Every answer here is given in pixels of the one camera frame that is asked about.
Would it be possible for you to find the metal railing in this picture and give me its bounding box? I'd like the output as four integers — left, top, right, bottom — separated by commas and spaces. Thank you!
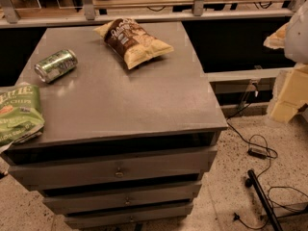
0, 0, 306, 29

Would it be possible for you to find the green soda can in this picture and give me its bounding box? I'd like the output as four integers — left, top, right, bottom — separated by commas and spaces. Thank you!
35, 49, 78, 83

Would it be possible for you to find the top grey drawer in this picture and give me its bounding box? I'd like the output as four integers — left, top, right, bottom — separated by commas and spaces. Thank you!
9, 146, 217, 191

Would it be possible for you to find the green chip bag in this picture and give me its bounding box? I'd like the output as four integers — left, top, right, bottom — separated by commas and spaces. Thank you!
0, 83, 45, 153

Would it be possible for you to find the black stand leg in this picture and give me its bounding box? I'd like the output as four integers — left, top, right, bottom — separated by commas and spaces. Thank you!
247, 169, 283, 231

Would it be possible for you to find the bottom grey drawer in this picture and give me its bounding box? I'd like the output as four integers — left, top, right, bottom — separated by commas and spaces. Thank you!
64, 201, 193, 229

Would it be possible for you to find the grey drawer cabinet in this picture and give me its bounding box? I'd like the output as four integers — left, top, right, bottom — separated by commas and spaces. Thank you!
4, 22, 226, 218

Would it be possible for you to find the black floor cable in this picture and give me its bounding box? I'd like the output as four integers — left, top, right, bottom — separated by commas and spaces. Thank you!
226, 80, 308, 231

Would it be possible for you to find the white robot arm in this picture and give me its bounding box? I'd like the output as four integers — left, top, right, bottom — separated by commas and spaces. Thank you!
264, 1, 308, 123

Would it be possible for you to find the black power adapter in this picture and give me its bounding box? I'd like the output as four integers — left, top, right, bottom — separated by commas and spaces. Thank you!
247, 148, 268, 159

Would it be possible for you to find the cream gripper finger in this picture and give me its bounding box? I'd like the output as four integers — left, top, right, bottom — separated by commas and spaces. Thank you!
264, 23, 289, 49
269, 68, 308, 123

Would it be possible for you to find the brown and yellow chip bag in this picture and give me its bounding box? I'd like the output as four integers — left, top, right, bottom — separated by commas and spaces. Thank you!
94, 18, 173, 69

